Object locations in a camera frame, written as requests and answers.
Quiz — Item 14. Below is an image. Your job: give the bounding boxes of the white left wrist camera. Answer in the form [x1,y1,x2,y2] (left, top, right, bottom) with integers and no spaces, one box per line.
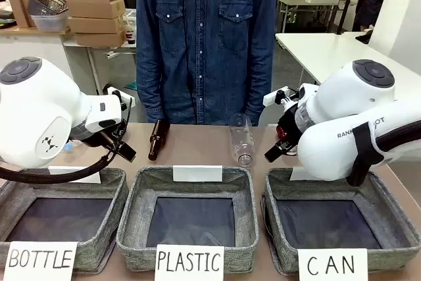
[102,85,134,113]

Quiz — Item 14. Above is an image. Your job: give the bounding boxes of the grey fabric basket labelled plastic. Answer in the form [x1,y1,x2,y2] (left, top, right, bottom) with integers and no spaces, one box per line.
[115,165,260,274]

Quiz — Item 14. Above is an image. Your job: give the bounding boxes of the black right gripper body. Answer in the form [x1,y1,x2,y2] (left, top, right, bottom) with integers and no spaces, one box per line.
[278,104,303,143]

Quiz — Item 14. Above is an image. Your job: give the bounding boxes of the white cabinet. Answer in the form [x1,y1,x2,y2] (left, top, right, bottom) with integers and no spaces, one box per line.
[0,26,99,97]

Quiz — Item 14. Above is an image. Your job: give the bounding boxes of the person in denim shirt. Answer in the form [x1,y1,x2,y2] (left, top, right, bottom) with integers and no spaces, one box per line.
[135,0,278,127]

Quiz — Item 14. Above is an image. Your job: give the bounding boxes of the white paper PLASTIC label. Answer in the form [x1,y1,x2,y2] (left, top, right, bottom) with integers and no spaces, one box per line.
[154,243,226,281]

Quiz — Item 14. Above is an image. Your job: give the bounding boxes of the white paper CAN label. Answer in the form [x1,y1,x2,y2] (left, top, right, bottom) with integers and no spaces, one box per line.
[297,247,368,281]

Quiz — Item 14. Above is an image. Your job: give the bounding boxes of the grey fabric basket labelled can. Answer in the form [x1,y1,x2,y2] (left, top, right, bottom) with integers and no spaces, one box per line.
[261,166,421,275]

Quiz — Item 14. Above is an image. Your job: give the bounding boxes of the open cardboard box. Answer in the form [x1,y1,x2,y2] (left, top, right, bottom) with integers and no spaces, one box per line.
[64,0,126,19]

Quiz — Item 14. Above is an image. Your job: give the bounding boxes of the large white table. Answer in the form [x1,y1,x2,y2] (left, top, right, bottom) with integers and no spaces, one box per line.
[274,30,421,86]

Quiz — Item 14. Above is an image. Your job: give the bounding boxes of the black right arm cable sleeve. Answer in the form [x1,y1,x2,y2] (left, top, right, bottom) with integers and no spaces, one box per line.
[345,118,421,187]

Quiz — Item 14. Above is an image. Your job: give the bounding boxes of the brown glass bottle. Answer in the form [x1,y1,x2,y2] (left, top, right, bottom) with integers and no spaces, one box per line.
[147,118,171,162]

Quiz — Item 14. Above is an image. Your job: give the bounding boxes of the white desk with legs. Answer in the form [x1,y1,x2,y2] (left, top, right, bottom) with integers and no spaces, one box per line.
[63,38,137,97]

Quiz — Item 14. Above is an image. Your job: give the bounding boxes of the grey background table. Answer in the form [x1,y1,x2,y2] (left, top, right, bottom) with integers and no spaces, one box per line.
[277,0,343,34]

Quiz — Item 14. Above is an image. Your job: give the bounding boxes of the person's left forearm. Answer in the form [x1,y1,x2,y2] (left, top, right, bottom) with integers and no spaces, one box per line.
[243,57,274,119]

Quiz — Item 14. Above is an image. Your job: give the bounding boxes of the grey fabric basket labelled bottle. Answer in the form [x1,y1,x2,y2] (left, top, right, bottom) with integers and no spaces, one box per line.
[0,166,130,274]

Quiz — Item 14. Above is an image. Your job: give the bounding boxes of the clear capless plastic bottle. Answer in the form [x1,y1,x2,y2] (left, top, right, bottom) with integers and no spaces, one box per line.
[228,113,255,168]

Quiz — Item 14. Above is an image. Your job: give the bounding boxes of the closed flat cardboard box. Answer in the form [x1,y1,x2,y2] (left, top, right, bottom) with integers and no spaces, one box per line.
[68,14,126,34]
[74,30,128,48]

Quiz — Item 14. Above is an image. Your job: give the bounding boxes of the black mesh crate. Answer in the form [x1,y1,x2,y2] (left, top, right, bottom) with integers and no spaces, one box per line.
[27,0,69,16]

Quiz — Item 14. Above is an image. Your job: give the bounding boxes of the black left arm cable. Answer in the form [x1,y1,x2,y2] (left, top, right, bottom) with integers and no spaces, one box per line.
[0,96,136,184]

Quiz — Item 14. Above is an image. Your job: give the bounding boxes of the person's right forearm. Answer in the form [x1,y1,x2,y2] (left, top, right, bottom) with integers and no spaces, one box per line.
[136,57,165,124]

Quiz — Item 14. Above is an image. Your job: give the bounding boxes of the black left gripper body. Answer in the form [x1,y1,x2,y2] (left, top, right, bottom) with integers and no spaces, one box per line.
[70,118,128,149]

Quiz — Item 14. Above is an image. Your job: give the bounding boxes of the blank white card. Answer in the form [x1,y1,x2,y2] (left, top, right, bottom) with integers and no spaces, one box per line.
[172,165,224,183]
[289,166,310,182]
[47,165,101,184]

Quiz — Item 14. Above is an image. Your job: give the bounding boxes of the clear plastic tub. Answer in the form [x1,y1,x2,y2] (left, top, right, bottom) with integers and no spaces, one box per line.
[31,11,70,32]

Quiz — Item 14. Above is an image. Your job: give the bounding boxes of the white paper BOTTLE label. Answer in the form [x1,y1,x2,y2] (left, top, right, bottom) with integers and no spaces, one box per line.
[3,241,79,281]

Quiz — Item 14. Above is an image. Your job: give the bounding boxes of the small brown cardboard box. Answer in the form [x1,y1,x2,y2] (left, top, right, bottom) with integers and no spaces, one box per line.
[8,0,37,29]

